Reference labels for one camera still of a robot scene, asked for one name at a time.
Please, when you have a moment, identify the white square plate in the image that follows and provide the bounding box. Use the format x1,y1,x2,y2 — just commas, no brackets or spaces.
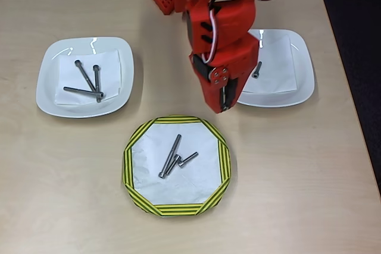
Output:
236,29,316,108
35,36,135,119

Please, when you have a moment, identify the white servo cable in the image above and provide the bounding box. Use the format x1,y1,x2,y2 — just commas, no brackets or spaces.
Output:
201,8,217,64

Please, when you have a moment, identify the long steel bolt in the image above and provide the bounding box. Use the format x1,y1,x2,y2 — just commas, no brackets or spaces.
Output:
74,59,99,93
63,86,105,100
157,134,182,180
92,64,102,103

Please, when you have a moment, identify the yellow green striped plate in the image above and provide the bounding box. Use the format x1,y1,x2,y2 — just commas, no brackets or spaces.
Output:
121,114,232,218

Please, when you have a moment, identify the short steel bolt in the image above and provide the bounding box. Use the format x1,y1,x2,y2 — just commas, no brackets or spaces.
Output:
164,154,182,176
251,61,263,79
178,151,199,168

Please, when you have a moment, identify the white paper napkin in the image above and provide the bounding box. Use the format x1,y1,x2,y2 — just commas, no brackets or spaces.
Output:
242,34,298,93
54,50,122,106

